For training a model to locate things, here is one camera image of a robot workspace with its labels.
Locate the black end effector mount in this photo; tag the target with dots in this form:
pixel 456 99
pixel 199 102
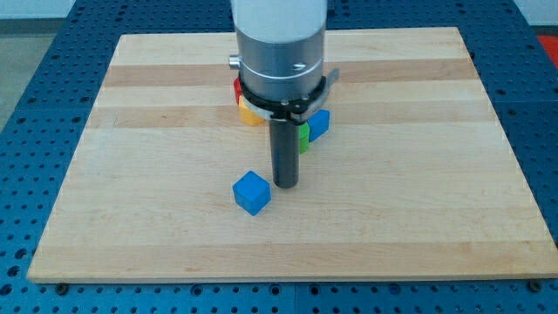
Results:
pixel 297 111

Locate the blue cube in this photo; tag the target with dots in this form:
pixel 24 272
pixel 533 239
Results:
pixel 252 193

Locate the blue block behind rod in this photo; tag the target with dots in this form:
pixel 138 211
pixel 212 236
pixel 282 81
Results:
pixel 319 124

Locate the red block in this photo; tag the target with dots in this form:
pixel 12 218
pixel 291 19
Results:
pixel 237 90

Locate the green block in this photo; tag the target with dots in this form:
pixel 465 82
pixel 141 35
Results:
pixel 304 137

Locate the yellow block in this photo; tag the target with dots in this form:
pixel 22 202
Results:
pixel 247 116

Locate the wooden board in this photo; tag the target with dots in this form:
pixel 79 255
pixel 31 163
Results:
pixel 413 179

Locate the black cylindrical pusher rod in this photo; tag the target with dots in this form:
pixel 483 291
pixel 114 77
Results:
pixel 284 145

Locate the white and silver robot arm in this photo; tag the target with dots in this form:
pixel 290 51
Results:
pixel 280 63

